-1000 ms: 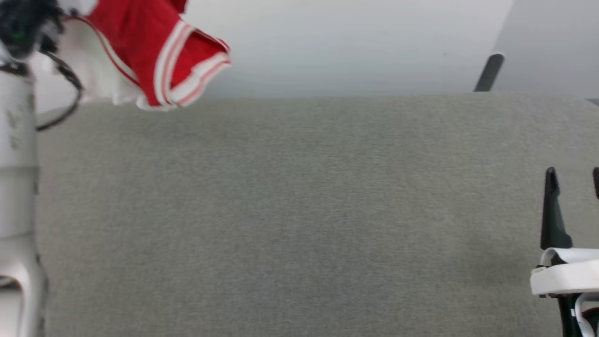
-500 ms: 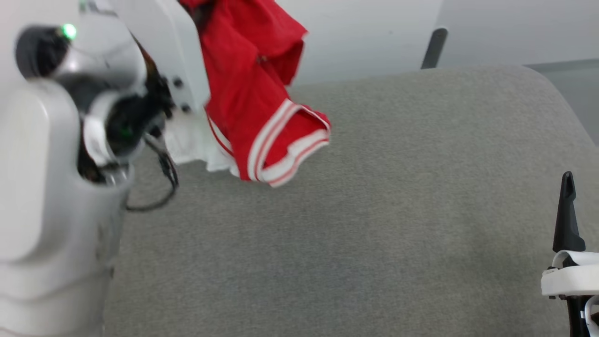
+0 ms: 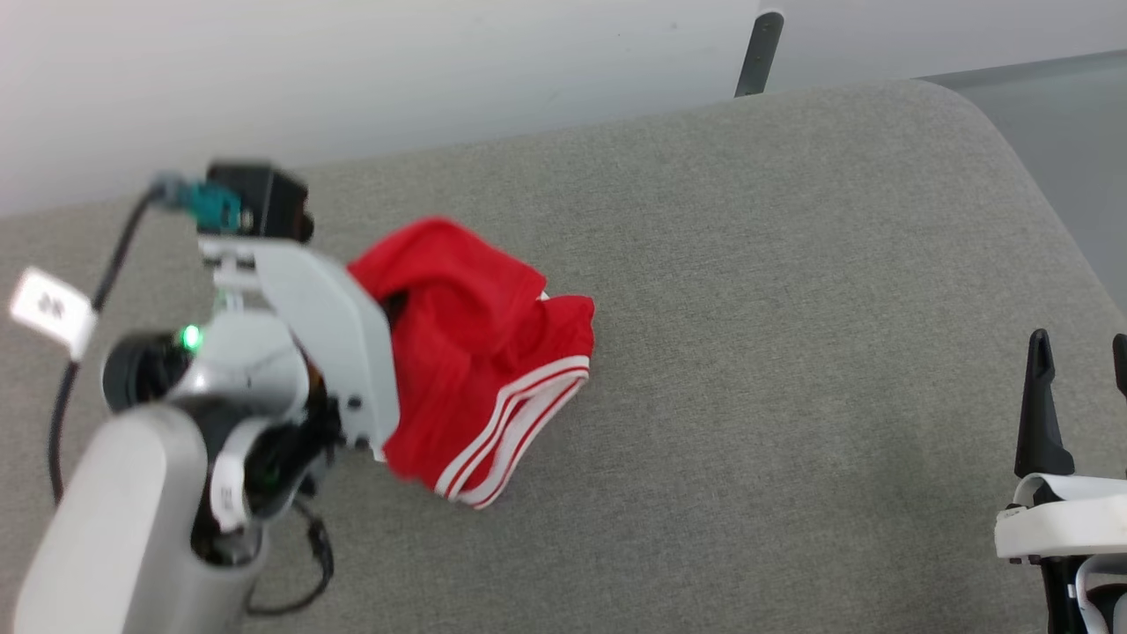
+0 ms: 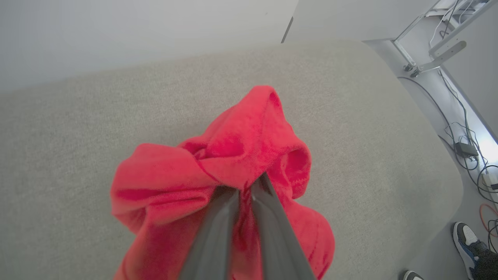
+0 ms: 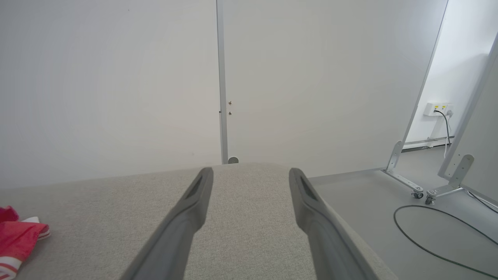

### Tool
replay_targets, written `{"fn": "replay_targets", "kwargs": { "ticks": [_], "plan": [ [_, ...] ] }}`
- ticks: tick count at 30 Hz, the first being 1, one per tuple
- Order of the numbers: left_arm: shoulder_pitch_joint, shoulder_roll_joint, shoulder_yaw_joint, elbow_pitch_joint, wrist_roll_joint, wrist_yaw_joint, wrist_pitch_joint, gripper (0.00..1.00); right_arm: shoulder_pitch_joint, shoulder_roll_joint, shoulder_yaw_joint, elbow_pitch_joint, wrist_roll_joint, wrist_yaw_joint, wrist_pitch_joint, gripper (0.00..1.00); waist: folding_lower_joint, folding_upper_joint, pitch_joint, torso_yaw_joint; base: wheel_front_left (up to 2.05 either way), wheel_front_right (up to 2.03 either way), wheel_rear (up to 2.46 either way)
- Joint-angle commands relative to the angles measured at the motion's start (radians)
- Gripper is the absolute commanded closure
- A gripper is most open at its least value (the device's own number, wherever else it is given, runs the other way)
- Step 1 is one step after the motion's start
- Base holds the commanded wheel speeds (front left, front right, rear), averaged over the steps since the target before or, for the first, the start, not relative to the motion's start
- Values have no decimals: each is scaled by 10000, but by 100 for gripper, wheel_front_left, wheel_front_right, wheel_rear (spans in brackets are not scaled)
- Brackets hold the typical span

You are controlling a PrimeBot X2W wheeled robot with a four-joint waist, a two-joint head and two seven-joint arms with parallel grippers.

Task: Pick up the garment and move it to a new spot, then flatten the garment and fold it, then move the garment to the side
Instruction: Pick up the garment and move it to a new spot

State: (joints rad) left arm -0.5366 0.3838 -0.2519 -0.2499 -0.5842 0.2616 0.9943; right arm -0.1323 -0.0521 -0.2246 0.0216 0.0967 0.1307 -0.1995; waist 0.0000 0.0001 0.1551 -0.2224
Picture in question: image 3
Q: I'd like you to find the grey fabric sofa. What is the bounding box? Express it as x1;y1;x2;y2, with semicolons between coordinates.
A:
0;77;1127;634

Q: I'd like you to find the white left cable label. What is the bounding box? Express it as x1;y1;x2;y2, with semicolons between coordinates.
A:
9;267;98;360

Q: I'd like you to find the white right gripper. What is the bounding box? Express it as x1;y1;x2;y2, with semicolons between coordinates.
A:
995;328;1127;564

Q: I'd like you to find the dark grey pole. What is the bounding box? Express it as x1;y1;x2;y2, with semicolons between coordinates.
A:
734;10;785;99

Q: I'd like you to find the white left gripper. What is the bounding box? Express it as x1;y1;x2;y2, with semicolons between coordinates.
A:
198;236;409;463

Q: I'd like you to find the red white basketball jersey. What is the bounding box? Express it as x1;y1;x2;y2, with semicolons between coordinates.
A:
346;217;596;511

